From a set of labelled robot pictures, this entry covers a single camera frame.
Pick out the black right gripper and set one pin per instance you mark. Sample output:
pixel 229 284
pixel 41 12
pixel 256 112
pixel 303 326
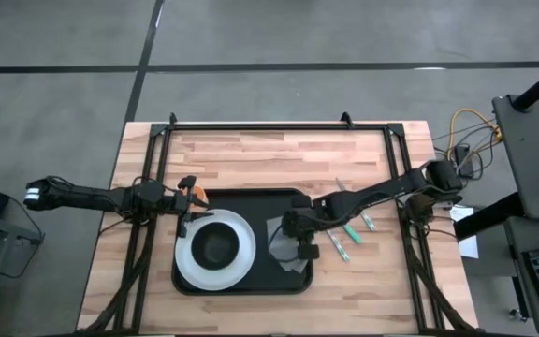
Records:
pixel 304 224

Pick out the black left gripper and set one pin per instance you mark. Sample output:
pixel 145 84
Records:
pixel 183 203

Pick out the small orange object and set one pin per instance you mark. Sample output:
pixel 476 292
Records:
pixel 198 191

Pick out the grey cloth napkin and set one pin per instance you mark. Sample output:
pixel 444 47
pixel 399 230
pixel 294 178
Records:
pixel 281 255

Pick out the black bowl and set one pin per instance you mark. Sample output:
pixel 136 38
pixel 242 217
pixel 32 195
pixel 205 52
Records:
pixel 215 245

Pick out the white round plate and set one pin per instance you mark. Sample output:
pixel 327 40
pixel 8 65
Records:
pixel 190 262

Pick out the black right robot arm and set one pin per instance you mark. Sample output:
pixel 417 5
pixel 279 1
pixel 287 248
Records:
pixel 382 192

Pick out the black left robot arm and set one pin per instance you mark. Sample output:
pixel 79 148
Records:
pixel 87 195

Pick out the black plastic tray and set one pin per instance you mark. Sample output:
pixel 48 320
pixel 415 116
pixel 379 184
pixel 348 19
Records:
pixel 260 276

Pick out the silver cutlery with teal stripe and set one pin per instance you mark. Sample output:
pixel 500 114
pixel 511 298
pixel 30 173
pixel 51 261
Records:
pixel 368 222
pixel 338 245

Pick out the white paper sheet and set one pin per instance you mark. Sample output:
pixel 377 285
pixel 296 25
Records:
pixel 467 245

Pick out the black power adapter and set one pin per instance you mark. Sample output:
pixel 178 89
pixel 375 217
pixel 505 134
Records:
pixel 462 156

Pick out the grey side table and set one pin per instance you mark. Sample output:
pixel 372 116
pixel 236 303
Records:
pixel 517 243

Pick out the small caster wheel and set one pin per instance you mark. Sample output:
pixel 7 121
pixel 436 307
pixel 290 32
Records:
pixel 516 313

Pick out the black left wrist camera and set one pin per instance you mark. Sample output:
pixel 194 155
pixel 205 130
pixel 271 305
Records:
pixel 150 191

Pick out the black aluminium rig frame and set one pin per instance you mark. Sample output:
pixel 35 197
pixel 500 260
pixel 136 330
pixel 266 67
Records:
pixel 274 126

